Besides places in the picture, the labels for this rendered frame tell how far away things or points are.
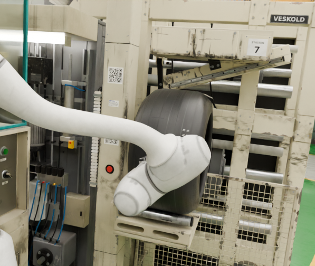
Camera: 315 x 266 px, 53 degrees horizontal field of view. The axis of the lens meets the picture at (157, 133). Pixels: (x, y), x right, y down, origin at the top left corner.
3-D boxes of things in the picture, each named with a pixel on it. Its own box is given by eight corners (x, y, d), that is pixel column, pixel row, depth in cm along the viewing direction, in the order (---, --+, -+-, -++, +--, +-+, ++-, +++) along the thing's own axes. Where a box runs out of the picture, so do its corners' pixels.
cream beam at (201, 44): (149, 54, 166) (151, 25, 164) (161, 58, 190) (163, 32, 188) (270, 62, 151) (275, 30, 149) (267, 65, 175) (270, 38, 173)
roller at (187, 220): (121, 208, 151) (117, 214, 147) (121, 200, 150) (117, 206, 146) (193, 222, 143) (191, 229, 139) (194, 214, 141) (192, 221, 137)
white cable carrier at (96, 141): (89, 186, 159) (94, 91, 151) (94, 183, 163) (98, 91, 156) (97, 187, 158) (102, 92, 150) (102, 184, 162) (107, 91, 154)
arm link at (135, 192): (142, 202, 98) (174, 182, 93) (123, 230, 84) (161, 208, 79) (121, 174, 97) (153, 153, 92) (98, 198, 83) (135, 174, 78)
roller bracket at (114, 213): (108, 221, 144) (110, 201, 143) (137, 193, 182) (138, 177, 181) (115, 222, 143) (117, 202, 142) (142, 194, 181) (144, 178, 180)
